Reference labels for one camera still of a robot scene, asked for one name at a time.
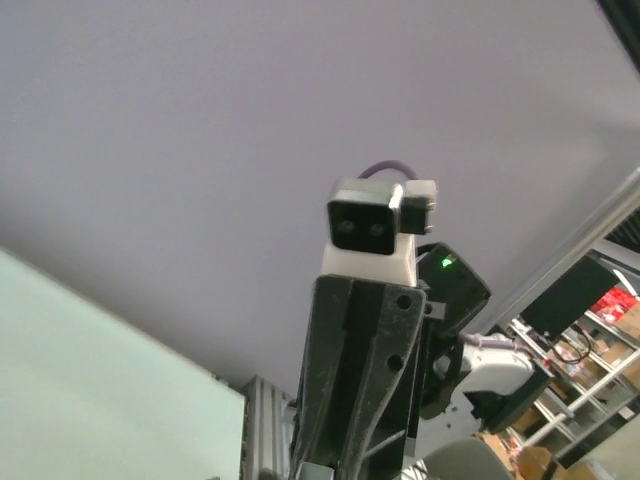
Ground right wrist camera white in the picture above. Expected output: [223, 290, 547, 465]
[320, 178, 438, 287]

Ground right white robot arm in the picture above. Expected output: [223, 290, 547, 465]
[290, 235, 550, 479]

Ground right aluminium side rail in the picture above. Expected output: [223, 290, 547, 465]
[240, 376, 295, 479]

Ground black monitor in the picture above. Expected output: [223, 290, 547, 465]
[519, 255, 618, 342]

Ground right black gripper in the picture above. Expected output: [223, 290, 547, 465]
[289, 242, 491, 479]

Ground right aluminium frame post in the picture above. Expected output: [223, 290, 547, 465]
[478, 166, 639, 332]

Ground background storage shelves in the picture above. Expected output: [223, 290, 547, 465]
[485, 248, 639, 479]

